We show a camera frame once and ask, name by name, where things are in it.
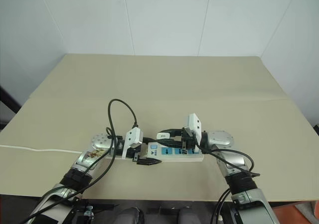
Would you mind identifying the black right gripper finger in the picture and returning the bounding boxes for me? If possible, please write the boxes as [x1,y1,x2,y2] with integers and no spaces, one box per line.
[156,138,184,146]
[159,128,185,138]

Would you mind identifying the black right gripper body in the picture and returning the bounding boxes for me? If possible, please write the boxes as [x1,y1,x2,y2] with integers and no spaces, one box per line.
[181,126,198,150]

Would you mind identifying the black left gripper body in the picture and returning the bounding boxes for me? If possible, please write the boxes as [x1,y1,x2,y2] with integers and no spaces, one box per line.
[126,143,148,163]

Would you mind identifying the white power strip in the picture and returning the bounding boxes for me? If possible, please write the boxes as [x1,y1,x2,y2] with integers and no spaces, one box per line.
[103,141,204,163]

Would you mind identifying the orange object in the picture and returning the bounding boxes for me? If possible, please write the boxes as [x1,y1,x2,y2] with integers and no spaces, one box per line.
[271,200,319,224]

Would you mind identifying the dark panel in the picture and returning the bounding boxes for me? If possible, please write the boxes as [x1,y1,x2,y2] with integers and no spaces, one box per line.
[0,84,22,131]

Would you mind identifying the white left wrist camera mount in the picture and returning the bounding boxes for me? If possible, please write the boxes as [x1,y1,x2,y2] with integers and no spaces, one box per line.
[122,127,145,159]

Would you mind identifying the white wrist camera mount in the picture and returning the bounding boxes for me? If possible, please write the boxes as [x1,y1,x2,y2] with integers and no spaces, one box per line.
[122,127,145,159]
[183,113,203,153]

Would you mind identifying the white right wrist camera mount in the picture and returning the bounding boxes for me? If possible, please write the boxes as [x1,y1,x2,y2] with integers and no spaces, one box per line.
[183,113,203,153]

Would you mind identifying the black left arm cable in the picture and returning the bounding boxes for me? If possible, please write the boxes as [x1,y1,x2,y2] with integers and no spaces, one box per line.
[23,99,140,224]

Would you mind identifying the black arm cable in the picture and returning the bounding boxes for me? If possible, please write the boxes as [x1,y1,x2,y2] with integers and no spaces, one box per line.
[23,99,140,224]
[194,134,261,224]

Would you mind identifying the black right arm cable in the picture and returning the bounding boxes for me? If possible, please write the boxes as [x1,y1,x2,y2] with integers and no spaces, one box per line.
[194,134,261,224]

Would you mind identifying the black metal bracket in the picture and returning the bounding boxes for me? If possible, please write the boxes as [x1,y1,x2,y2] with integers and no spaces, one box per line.
[74,199,121,224]

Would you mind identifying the white power strip cable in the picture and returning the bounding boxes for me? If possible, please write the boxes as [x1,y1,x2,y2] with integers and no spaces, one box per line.
[0,144,83,154]

